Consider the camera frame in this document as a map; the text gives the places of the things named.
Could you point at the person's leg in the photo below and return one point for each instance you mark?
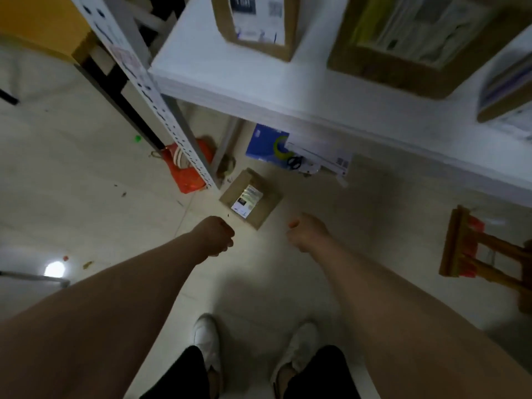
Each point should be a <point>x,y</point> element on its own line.
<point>322,376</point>
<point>178,376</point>

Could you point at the tall cardboard box white label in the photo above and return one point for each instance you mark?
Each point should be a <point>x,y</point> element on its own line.
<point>255,22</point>

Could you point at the cardboard box striped label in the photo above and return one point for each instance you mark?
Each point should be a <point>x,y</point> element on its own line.
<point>505,93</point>

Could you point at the large cardboard box with papers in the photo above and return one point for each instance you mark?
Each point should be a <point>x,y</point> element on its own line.
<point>419,41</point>

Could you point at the person's left white shoe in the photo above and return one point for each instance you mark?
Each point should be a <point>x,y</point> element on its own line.
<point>208,344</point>

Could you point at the wooden stool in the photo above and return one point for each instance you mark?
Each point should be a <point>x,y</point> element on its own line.
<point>484,253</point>

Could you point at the person's white shoe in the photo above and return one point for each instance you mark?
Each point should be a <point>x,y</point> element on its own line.
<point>208,344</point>
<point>293,353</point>

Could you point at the person's right forearm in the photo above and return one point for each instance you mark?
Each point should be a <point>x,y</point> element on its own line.
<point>407,324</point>

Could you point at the small cardboard box white label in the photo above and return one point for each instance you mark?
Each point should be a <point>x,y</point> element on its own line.
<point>250,198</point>

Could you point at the blue box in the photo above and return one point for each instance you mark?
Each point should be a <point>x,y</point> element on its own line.
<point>262,145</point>

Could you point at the person's right hand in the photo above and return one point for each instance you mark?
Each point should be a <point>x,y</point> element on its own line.
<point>308,235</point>

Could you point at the roll of yellow tape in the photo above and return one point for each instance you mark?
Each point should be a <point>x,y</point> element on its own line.
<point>281,147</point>

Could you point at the grey metal bar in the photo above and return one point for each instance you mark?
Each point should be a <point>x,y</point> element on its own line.
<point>35,278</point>

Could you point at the person's left fingers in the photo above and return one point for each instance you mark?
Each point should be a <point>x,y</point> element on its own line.
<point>226,243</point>

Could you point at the orange plastic bag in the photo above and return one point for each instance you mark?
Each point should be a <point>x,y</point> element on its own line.
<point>185,166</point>

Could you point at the white metal shelf rack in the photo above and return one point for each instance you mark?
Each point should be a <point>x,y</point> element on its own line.
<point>316,87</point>

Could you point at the yellow cabinet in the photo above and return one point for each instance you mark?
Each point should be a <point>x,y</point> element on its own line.
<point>43,24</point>

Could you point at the person's left hand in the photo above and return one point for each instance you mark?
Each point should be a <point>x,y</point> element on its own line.
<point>212,235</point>

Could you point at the white paper sheet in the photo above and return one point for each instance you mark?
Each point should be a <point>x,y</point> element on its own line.
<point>322,157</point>

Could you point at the person's left leg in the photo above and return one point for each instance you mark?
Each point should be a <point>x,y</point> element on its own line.
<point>178,376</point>

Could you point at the person's right white shoe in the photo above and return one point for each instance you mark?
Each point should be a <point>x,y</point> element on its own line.
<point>293,353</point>

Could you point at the person's left forearm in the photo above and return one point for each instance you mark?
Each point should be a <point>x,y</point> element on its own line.
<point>95,315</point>

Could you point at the person's right thumb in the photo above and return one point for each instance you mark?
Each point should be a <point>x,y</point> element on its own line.
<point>294,223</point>

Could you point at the person's right leg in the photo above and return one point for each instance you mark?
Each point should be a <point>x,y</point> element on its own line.
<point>322,376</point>

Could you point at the black scissors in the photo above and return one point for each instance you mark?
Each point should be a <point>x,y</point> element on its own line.
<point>296,162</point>

